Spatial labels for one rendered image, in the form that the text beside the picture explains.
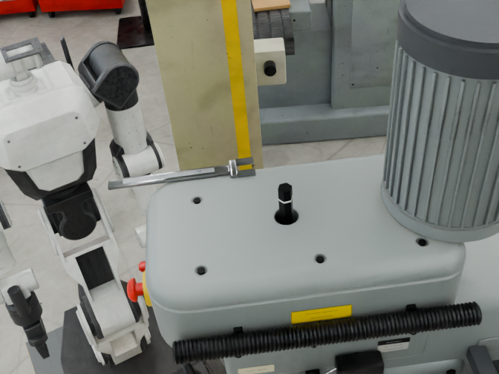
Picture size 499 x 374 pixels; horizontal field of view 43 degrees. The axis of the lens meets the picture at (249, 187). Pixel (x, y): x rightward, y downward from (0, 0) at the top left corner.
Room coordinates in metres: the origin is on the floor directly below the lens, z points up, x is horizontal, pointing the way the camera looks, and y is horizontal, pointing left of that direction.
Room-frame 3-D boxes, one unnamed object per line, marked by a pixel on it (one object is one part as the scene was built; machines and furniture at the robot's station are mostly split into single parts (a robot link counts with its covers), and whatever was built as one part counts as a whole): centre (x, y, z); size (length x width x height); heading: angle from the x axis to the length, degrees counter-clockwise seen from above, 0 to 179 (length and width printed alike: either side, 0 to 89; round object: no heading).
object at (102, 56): (1.41, 0.32, 1.70); 0.12 x 0.09 x 0.14; 24
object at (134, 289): (0.66, 0.20, 1.76); 0.04 x 0.03 x 0.04; 2
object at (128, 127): (1.38, 0.31, 1.52); 0.13 x 0.12 x 0.22; 114
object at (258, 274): (0.67, -0.07, 1.81); 0.47 x 0.26 x 0.16; 92
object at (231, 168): (0.78, 0.11, 1.89); 0.24 x 0.04 x 0.01; 93
